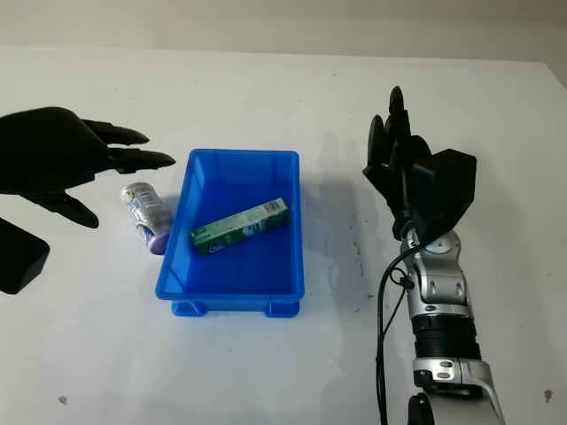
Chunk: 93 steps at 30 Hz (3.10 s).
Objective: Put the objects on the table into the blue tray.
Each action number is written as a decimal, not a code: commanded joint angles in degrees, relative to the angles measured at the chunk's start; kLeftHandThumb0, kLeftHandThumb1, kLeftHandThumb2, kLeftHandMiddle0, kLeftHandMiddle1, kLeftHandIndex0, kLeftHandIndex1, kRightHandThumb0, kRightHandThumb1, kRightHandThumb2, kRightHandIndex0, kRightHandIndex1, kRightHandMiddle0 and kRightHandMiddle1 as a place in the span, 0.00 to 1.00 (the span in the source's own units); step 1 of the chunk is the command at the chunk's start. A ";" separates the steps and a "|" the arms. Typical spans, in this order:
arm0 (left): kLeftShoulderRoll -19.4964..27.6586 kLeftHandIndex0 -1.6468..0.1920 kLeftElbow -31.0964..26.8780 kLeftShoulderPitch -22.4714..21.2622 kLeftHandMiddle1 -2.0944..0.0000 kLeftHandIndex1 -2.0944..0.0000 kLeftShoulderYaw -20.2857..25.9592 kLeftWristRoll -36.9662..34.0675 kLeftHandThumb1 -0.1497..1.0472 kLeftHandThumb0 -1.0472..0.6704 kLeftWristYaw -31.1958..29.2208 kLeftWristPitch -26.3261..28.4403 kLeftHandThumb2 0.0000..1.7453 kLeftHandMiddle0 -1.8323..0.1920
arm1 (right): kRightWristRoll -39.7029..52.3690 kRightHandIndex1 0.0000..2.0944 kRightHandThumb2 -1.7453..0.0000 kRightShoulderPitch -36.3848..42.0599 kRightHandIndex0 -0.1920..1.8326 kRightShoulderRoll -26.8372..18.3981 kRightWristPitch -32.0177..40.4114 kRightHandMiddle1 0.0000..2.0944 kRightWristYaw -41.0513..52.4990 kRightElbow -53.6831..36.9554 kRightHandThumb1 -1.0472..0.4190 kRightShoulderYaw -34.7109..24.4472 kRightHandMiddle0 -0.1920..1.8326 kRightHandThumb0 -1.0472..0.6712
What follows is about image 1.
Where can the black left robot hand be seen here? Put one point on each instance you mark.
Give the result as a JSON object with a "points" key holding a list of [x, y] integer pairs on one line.
{"points": [[44, 150]]}

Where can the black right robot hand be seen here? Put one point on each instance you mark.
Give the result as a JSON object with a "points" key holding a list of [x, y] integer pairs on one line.
{"points": [[394, 164]]}

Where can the green milk carton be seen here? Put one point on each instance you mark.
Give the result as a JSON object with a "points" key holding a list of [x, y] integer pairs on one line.
{"points": [[239, 228]]}

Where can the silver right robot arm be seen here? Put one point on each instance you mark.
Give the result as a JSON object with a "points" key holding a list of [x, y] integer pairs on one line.
{"points": [[443, 288]]}

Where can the blue plastic tray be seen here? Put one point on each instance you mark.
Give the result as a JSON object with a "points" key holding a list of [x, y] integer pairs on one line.
{"points": [[243, 270]]}

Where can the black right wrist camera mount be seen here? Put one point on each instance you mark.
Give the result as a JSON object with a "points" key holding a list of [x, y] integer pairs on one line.
{"points": [[447, 190]]}

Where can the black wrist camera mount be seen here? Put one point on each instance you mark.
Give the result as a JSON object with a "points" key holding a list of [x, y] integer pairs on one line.
{"points": [[447, 190], [20, 259]]}

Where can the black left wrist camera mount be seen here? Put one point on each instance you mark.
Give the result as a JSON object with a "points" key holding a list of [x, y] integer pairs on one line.
{"points": [[20, 259]]}

